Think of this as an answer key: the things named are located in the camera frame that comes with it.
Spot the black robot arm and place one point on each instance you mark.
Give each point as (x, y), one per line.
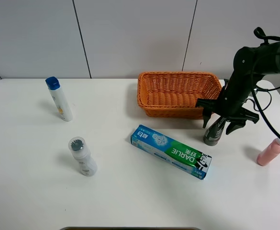
(250, 66)

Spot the orange wicker basket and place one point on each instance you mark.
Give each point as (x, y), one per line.
(174, 94)

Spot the white bottle blue cap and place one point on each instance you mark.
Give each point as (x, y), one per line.
(59, 98)

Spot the pink bottle white cap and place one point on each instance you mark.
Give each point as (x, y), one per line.
(269, 153)

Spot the white bottle clear cap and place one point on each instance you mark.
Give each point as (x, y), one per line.
(82, 155)

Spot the Darlie toothpaste box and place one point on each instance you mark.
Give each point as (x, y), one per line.
(184, 157)

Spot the dark grey cosmetic tube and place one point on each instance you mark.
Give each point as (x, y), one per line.
(214, 132)

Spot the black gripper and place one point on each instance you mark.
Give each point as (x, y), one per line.
(229, 105)

